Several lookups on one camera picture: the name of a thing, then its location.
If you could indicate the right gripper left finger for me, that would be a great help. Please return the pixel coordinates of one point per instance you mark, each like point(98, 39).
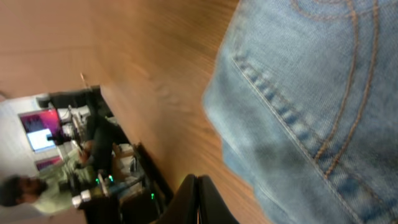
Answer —
point(183, 207)

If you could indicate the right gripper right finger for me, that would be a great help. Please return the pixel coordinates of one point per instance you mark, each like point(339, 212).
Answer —
point(212, 208)

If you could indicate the blue denim jeans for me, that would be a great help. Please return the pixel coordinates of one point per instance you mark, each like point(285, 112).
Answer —
point(304, 98)

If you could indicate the person in green shirt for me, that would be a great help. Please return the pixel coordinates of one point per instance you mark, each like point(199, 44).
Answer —
point(43, 191)

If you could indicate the computer monitor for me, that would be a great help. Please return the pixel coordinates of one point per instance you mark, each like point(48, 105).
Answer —
point(40, 128)

